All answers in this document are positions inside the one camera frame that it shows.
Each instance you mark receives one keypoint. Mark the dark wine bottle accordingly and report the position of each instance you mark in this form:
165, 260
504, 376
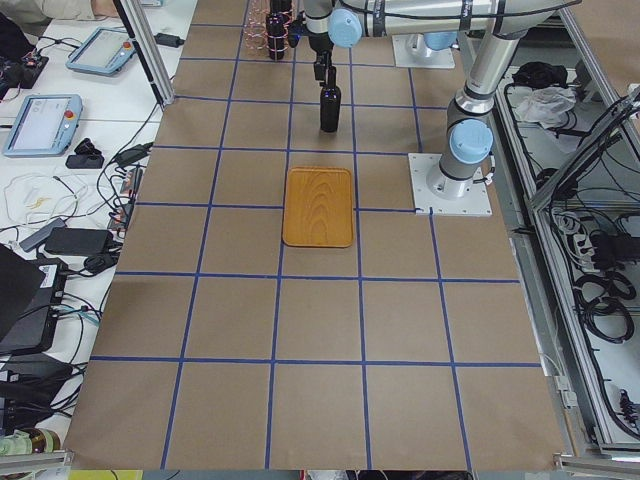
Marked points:
274, 30
286, 19
330, 102

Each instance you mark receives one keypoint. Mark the aluminium frame post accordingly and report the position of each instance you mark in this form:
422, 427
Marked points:
139, 31

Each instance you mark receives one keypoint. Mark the teach pendant lower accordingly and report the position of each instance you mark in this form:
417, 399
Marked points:
45, 126

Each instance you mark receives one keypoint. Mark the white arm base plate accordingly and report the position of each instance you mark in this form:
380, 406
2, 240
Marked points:
436, 194
404, 57

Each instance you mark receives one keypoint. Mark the black laptop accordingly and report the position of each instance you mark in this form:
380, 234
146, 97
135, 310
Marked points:
30, 292

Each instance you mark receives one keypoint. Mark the teach pendant upper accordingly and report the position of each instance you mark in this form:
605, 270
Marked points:
104, 53

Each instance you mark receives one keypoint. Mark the aluminium side frame rail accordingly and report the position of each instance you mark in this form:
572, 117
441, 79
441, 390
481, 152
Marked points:
576, 193

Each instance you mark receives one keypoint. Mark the copper wire bottle basket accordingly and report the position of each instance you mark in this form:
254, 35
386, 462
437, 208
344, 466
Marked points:
254, 32

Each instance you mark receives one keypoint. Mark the black power adapter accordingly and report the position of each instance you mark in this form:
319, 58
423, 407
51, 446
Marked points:
77, 241

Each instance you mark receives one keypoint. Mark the wooden rectangular tray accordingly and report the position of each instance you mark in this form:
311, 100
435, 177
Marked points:
318, 207

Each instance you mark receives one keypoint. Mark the teach pendant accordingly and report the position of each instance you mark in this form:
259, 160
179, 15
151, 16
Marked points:
45, 126
104, 53

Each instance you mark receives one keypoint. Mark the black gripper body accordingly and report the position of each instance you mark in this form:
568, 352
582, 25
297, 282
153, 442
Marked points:
319, 44

